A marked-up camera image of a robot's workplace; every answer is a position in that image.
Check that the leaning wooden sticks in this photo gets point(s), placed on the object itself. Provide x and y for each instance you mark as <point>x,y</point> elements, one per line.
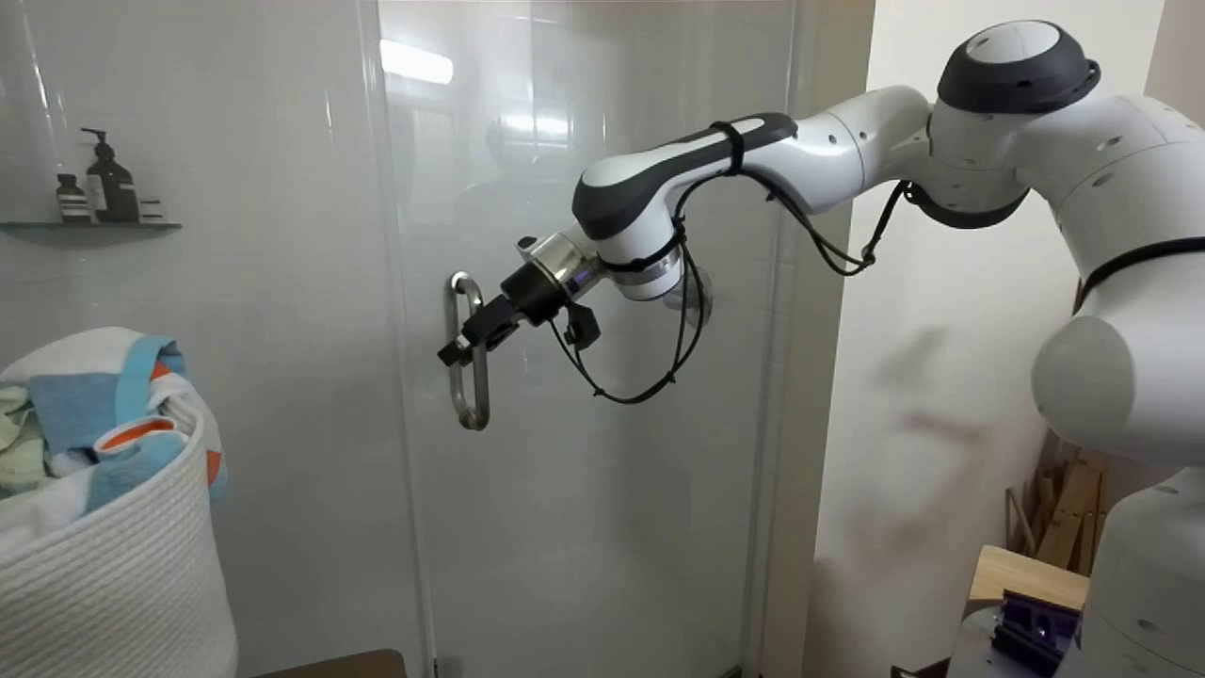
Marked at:
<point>1065,511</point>

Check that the light wooden board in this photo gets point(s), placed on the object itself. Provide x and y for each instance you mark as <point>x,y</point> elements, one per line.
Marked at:
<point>1020,574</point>

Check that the white woven laundry basket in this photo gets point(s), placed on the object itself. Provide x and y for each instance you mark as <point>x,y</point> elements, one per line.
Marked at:
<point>114,589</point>

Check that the blue and orange cloth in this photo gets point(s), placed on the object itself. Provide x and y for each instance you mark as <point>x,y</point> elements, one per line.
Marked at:
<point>77,409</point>

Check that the dark pump dispenser bottle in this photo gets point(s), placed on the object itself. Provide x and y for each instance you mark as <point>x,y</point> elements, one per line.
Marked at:
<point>114,190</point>

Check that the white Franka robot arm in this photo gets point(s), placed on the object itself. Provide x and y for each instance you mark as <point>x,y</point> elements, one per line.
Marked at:
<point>1104,163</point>

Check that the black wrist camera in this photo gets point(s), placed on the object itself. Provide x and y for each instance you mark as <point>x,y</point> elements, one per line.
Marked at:
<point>581,327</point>

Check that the purple black clamp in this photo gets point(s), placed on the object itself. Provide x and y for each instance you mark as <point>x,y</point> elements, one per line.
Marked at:
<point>1038,633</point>

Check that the pale green cloth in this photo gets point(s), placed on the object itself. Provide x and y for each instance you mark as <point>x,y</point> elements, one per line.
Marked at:
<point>21,438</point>

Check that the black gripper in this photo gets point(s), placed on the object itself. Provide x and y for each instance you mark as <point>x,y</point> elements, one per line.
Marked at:
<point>532,298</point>

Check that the small dark jar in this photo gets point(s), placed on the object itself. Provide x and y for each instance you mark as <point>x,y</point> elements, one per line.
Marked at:
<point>71,200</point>

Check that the frosted glass shower door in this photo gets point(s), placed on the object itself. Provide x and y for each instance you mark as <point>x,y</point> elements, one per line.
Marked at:
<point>605,530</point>

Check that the fixed frosted glass panel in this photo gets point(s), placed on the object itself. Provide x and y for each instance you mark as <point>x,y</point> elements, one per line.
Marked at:
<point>274,377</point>

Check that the glass wall shelf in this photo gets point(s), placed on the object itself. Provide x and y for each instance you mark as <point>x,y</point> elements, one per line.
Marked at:
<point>89,229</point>

